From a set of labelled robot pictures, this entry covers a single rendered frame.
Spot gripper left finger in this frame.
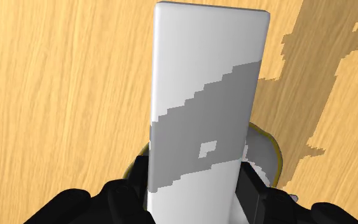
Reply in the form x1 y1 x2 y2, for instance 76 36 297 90
24 155 156 224

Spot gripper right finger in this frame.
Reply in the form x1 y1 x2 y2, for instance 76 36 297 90
233 161 358 224

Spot white plate with yellow rim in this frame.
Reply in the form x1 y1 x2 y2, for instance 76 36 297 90
123 122 284 224

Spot white rectangular slab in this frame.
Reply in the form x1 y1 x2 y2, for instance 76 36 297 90
146 1 271 224

